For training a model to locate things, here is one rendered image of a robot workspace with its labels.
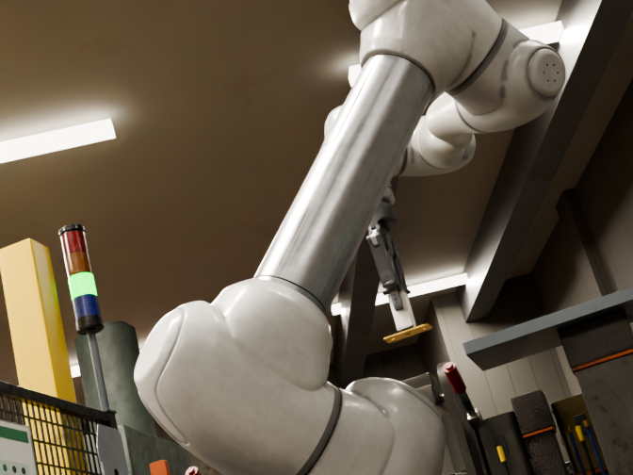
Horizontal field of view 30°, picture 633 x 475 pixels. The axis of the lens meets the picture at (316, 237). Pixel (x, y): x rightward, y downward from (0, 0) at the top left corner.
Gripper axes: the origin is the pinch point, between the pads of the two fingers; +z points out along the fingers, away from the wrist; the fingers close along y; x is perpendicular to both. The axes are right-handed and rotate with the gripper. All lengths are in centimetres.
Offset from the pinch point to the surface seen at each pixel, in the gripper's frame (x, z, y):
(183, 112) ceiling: 150, -230, 317
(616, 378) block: -33, 28, -28
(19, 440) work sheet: 93, -7, 21
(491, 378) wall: 109, -142, 784
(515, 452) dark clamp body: -14.4, 31.7, -16.3
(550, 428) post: -20.5, 29.6, -15.5
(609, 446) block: -29, 36, -29
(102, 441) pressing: 65, 4, 4
